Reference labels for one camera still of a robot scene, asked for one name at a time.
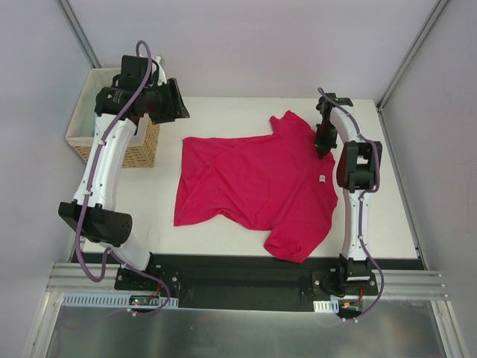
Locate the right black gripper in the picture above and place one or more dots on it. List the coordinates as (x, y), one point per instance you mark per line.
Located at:
(324, 138)

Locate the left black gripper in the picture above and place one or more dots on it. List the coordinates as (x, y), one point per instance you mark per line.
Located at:
(175, 100)

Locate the pink t shirt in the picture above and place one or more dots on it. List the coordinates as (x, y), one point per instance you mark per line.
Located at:
(275, 183)

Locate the wicker basket with liner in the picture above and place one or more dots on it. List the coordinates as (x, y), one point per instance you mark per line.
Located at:
(141, 151)

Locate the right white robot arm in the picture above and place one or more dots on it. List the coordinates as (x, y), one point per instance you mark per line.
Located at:
(358, 174)

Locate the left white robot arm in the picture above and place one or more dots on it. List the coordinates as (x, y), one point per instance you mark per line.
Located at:
(141, 89)

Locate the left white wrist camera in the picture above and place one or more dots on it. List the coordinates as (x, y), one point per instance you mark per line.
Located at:
(159, 73)

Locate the left aluminium frame post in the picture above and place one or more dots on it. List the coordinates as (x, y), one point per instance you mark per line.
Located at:
(79, 33)

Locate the aluminium frame post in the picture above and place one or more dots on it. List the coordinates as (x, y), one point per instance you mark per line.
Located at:
(438, 9)
(79, 33)

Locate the right white cable duct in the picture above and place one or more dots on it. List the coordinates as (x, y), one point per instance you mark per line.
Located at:
(331, 306)

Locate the white cable duct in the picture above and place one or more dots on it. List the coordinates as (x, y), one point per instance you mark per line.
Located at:
(106, 300)
(331, 306)

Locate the front aluminium rail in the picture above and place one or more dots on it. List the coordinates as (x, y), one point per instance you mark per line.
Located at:
(399, 284)

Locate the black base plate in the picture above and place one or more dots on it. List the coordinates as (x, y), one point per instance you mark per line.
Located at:
(231, 283)

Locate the right aluminium frame post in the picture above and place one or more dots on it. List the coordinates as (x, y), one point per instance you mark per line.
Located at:
(438, 9)

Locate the left white cable duct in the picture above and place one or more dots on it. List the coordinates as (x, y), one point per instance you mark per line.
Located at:
(106, 300)

